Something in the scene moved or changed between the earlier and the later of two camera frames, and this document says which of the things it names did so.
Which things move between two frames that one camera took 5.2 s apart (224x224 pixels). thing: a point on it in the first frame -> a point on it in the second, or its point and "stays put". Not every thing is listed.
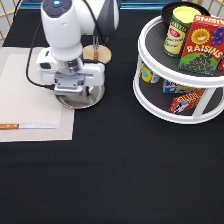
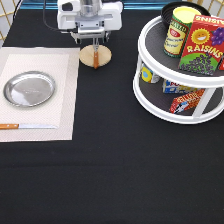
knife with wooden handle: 16,126 stays put
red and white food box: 185,102 stays put
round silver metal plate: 82,101 -> 29,89
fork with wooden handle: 95,46 stays put
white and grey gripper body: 68,77 -> 70,19
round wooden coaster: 104,53 stays put
